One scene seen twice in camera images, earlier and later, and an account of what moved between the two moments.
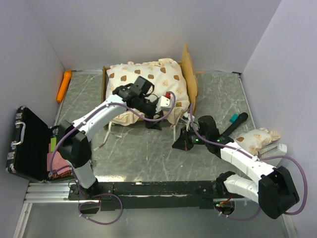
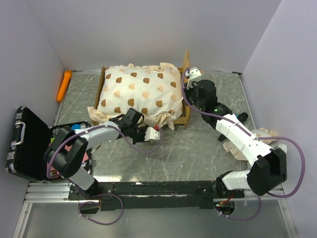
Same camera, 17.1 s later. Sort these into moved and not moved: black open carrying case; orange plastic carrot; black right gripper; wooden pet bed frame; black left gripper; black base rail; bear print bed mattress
Moved: black right gripper; wooden pet bed frame; bear print bed mattress; black left gripper
Not moved: orange plastic carrot; black open carrying case; black base rail
